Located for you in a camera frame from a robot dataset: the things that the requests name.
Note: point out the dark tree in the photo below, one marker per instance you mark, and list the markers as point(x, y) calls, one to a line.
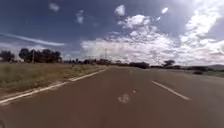
point(169, 62)

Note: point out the row of dark trees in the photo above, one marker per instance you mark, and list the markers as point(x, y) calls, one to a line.
point(40, 56)

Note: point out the green grass strip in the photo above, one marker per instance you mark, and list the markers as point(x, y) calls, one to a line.
point(213, 73)

